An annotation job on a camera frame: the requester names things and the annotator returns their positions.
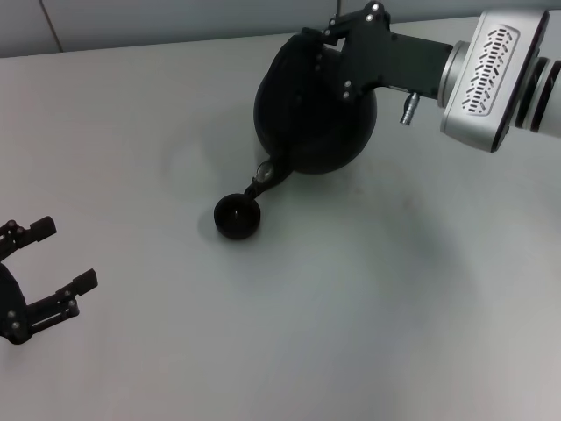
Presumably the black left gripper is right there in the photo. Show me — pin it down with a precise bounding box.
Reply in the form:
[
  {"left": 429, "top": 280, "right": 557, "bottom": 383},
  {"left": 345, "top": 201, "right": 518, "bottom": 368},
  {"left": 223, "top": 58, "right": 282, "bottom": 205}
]
[{"left": 0, "top": 216, "right": 98, "bottom": 346}]

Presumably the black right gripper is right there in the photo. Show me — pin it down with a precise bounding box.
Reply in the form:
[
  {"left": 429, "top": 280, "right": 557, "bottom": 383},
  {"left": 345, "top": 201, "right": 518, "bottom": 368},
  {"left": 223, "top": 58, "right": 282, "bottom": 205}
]
[{"left": 300, "top": 1, "right": 456, "bottom": 101}]

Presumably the black round teapot with handle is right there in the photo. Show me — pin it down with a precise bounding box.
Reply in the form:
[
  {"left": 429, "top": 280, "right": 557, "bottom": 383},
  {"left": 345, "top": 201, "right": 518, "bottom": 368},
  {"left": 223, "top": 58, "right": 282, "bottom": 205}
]
[{"left": 243, "top": 28, "right": 379, "bottom": 205}]

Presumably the small black teacup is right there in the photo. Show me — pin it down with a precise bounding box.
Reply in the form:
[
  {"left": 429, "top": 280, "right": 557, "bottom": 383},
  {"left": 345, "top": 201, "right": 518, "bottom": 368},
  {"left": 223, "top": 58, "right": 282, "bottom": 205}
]
[{"left": 213, "top": 192, "right": 263, "bottom": 240}]

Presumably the silver connector plug with cable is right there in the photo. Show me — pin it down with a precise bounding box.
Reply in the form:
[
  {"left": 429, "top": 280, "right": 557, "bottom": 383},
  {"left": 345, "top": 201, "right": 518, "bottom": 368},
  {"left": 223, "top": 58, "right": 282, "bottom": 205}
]
[{"left": 398, "top": 90, "right": 421, "bottom": 125}]

